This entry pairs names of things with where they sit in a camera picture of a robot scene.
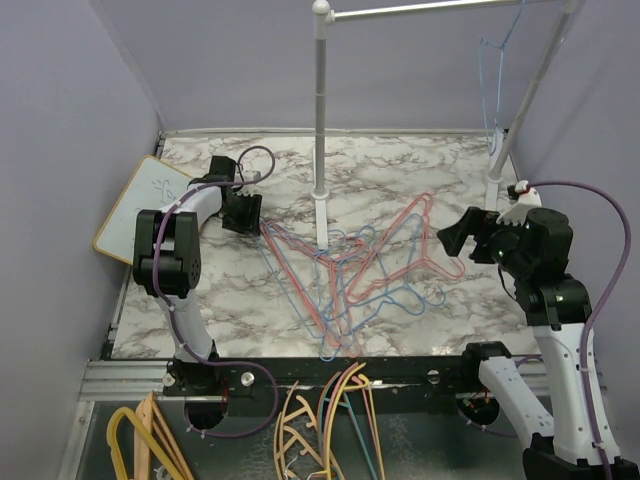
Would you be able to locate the yellow hanger lower left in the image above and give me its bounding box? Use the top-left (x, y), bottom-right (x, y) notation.
top-left (105, 407), bottom-right (187, 479)

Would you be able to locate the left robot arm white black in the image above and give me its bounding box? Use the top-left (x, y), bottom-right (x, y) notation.
top-left (133, 156), bottom-right (262, 395)

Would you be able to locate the teal plastic hanger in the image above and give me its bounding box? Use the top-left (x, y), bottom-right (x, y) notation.
top-left (317, 393), bottom-right (378, 480)

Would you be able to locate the white clothes rack frame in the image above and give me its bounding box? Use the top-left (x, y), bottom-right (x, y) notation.
top-left (311, 1), bottom-right (581, 249)

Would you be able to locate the tan plastic hanger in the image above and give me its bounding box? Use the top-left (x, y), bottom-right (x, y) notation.
top-left (273, 387), bottom-right (344, 479)

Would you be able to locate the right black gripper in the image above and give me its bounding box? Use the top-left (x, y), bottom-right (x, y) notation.
top-left (439, 204), bottom-right (534, 277)

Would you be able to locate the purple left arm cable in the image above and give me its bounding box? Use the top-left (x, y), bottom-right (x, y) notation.
top-left (149, 146), bottom-right (281, 440)

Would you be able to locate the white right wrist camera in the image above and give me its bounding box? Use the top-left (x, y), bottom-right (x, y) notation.
top-left (497, 180), bottom-right (541, 226)

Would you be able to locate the yellow plastic hanger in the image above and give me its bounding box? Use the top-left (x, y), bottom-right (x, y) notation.
top-left (315, 364), bottom-right (384, 479)

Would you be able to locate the pink plastic hanger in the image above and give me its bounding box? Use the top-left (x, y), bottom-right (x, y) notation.
top-left (315, 363), bottom-right (386, 479)

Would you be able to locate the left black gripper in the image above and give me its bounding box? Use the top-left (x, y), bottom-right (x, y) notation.
top-left (220, 190), bottom-right (262, 236)

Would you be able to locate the wooden hanger lower left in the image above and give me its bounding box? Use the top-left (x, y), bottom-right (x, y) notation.
top-left (133, 392), bottom-right (195, 480)

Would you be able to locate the black front rail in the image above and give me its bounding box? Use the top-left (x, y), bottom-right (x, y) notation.
top-left (163, 356), bottom-right (485, 417)

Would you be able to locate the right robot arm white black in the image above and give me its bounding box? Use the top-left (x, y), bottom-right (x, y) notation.
top-left (437, 207), bottom-right (639, 479)

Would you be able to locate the small yellow-framed whiteboard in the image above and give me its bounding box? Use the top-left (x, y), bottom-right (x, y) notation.
top-left (91, 154), bottom-right (196, 265)

